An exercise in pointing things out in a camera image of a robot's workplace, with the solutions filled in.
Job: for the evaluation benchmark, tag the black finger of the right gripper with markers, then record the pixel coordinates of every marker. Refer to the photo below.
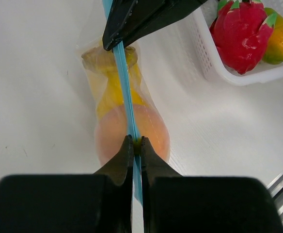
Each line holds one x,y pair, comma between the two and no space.
130,20

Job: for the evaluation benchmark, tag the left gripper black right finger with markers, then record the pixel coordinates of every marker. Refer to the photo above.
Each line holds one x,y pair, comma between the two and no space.
152,167

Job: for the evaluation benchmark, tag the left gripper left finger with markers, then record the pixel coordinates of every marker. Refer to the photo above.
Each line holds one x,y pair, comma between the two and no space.
116,205

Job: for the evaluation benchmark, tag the orange peach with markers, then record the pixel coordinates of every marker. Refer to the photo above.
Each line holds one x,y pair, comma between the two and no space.
112,128

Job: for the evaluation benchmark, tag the yellow banana bunch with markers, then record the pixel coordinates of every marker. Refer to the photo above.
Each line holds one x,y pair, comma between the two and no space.
104,81

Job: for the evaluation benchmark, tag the clear zip top bag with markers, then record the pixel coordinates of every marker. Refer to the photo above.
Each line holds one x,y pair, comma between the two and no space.
91,36

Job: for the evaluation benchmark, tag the white plastic basket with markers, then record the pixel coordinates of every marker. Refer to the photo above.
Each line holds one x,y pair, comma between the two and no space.
213,68

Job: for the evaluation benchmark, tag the red dragon fruit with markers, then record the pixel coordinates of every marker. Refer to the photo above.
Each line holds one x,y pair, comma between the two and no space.
241,32

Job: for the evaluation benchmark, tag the orange green mango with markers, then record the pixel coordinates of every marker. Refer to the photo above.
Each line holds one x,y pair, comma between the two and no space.
274,52

